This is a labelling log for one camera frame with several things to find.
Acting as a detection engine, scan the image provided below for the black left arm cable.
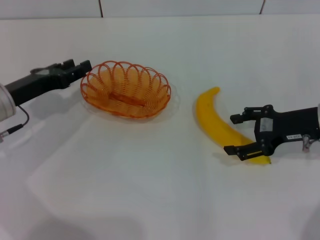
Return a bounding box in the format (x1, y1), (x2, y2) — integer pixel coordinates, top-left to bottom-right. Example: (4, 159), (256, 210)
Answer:
(3, 105), (30, 136)

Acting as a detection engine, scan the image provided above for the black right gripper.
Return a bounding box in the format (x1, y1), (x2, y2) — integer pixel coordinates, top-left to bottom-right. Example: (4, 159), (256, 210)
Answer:
(223, 105), (320, 161)

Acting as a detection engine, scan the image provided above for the yellow banana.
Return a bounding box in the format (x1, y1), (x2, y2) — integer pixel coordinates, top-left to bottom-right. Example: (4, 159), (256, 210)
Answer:
(195, 86), (273, 165)

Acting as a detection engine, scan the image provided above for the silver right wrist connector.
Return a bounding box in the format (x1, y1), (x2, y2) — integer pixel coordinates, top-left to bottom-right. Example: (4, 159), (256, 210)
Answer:
(301, 134), (312, 152)

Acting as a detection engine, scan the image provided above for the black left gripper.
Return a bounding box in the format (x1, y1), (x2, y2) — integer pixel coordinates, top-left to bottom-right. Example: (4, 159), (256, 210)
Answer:
(4, 59), (93, 106)

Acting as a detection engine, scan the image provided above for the orange woven wire basket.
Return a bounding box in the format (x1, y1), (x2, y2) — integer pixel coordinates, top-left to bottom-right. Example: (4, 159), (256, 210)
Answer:
(79, 59), (172, 119)

